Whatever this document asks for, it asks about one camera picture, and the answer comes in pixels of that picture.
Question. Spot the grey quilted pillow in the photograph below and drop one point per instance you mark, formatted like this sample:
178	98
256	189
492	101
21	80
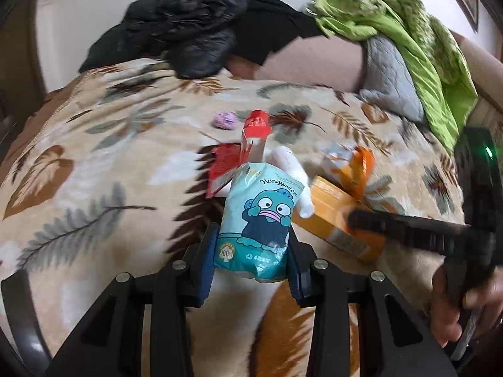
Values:
389	74

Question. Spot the red snack wrapper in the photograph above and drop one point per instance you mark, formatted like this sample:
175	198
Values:
222	165

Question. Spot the red cigarette pack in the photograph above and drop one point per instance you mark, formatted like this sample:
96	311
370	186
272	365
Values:
257	125

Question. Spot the wooden picture frame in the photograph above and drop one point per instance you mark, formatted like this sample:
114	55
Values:
467	4

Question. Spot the black puffer jacket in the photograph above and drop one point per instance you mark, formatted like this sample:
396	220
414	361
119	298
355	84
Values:
177	19

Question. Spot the green patterned quilt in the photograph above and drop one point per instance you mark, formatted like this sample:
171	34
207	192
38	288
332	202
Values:
412	55

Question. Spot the brown bed cover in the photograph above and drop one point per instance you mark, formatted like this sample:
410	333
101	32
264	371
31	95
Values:
51	106

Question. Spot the crumpled purple paper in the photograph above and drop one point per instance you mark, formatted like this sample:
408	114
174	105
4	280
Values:
224	120

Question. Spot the person's right hand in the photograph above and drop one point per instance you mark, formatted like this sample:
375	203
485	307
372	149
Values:
442	314

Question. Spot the leaf printed blanket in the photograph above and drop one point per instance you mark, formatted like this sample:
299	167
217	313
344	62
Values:
98	165

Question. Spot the orange foil packet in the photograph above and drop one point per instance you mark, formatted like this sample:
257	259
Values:
359	172

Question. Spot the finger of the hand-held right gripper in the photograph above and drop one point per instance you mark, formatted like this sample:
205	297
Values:
404	229

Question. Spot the black cloth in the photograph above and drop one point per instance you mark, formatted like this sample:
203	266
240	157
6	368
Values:
267	27

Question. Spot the teal cartoon tissue packet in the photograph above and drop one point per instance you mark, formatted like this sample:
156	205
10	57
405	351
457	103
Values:
255	212

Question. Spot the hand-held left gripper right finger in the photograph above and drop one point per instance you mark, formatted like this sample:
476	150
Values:
295	280

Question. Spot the black curved bar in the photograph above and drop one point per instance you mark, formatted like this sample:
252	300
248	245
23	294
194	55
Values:
23	314

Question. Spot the orange cardboard box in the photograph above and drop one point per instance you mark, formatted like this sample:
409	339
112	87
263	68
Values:
326	204

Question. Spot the pink sofa backrest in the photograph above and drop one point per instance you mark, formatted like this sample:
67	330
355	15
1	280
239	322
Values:
314	66

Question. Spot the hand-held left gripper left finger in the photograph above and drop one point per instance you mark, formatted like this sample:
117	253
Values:
208	259

